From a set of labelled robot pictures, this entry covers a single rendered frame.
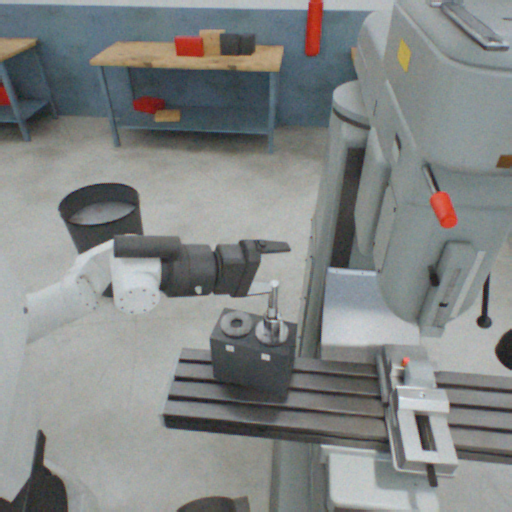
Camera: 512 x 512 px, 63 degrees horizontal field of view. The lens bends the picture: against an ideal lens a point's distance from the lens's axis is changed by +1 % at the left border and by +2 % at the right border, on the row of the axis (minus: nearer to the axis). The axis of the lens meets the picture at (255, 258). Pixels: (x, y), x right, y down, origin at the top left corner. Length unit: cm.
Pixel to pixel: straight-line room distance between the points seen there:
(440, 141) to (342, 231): 78
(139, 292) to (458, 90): 48
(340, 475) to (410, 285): 64
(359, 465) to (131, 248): 93
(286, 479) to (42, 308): 144
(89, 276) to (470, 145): 57
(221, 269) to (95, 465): 172
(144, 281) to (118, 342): 206
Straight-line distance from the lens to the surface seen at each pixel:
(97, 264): 71
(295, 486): 193
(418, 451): 117
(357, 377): 135
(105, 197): 296
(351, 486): 129
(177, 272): 65
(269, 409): 126
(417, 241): 79
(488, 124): 55
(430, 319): 87
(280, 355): 111
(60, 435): 243
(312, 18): 482
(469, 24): 52
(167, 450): 224
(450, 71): 55
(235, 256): 69
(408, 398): 119
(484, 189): 71
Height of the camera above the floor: 199
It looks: 40 degrees down
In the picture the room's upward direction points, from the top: straight up
